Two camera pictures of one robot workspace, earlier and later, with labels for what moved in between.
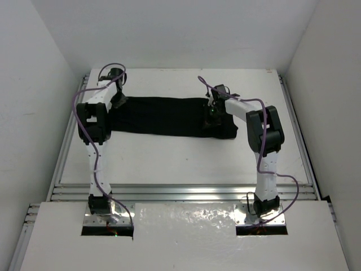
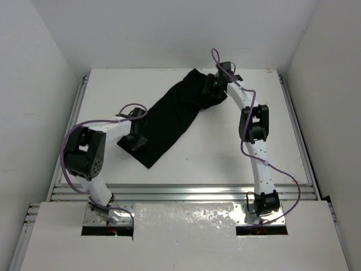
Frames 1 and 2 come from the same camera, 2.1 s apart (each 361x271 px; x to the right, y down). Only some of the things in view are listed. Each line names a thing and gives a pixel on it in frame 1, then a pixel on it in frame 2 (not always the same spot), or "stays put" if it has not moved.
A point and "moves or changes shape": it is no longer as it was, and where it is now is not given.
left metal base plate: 119,216 stays put
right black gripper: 210,123 to 209,86
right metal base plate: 243,217 stays put
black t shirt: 168,117 moves or changes shape
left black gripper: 119,99 to 136,135
